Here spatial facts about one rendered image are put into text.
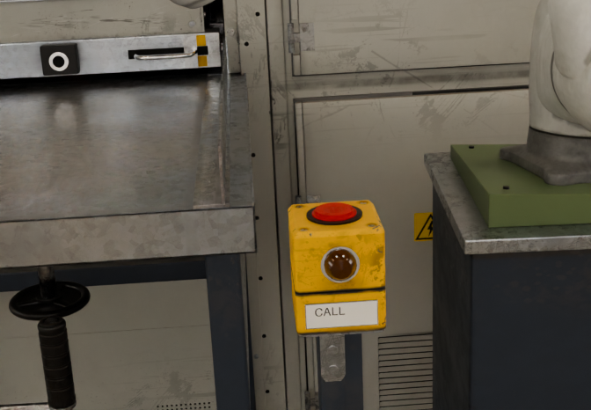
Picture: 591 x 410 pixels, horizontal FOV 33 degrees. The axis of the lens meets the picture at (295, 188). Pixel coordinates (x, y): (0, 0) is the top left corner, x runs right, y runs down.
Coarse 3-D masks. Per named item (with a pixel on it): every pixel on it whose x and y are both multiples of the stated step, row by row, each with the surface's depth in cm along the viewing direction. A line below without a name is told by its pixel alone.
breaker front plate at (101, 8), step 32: (0, 0) 165; (32, 0) 165; (64, 0) 165; (96, 0) 166; (128, 0) 166; (160, 0) 166; (0, 32) 166; (32, 32) 167; (64, 32) 167; (96, 32) 168; (128, 32) 168; (160, 32) 168; (192, 32) 169
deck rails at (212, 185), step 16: (224, 48) 160; (224, 64) 152; (208, 80) 167; (224, 80) 145; (208, 96) 156; (224, 96) 138; (208, 112) 146; (224, 112) 132; (208, 128) 137; (224, 128) 127; (208, 144) 129; (224, 144) 122; (208, 160) 123; (224, 160) 117; (208, 176) 116; (224, 176) 113; (208, 192) 111; (224, 192) 109; (208, 208) 107
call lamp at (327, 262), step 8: (336, 248) 84; (344, 248) 84; (328, 256) 84; (336, 256) 84; (344, 256) 84; (352, 256) 84; (328, 264) 84; (336, 264) 84; (344, 264) 84; (352, 264) 84; (328, 272) 84; (336, 272) 84; (344, 272) 84; (352, 272) 84; (336, 280) 85; (344, 280) 85
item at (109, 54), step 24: (0, 48) 166; (24, 48) 166; (96, 48) 167; (120, 48) 167; (144, 48) 168; (168, 48) 168; (216, 48) 168; (0, 72) 167; (24, 72) 168; (96, 72) 168
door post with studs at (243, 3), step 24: (240, 0) 167; (240, 24) 169; (264, 24) 169; (240, 48) 170; (264, 48) 170; (240, 72) 172; (264, 72) 172; (264, 96) 173; (264, 120) 174; (264, 144) 176; (264, 168) 177; (264, 192) 179; (264, 216) 180; (264, 240) 182; (264, 264) 183; (264, 288) 185; (264, 312) 186; (264, 336) 188; (264, 360) 190
